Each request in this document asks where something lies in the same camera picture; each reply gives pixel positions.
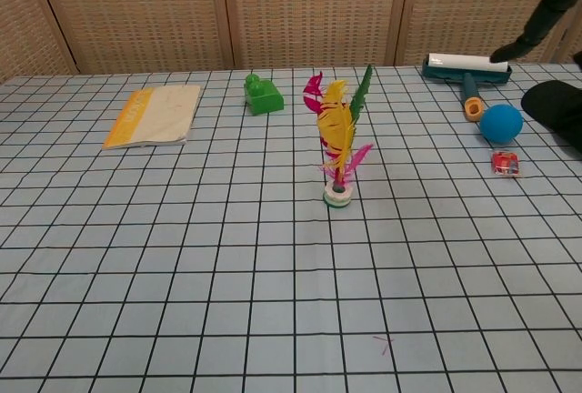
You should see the teal lint roller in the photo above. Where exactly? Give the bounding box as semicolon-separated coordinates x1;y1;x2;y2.
421;52;514;122

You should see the red candy packet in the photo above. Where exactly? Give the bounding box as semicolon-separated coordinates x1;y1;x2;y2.
490;148;523;179

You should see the colourful feather shuttlecock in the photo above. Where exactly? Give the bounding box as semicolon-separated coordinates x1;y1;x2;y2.
303;64;375;208

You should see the blue ball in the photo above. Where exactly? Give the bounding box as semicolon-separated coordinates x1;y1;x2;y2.
479;104;525;145

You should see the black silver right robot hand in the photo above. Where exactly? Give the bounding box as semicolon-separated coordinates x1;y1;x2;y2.
475;0;582;63

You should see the yellow and white notebook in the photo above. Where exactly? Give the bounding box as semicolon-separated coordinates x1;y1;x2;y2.
101;84;202;151

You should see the green toy building block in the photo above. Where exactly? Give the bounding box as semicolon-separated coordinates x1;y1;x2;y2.
244;73;286;116

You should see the wooden rattan screen panel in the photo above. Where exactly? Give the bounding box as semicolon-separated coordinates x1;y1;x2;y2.
20;0;236;74
220;0;413;69
552;1;582;66
0;0;76;85
399;0;582;66

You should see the black cap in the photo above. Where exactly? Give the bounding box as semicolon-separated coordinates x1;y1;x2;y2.
520;79;582;160

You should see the blue checkered tablecloth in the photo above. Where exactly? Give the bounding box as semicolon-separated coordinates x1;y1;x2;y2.
0;63;582;393

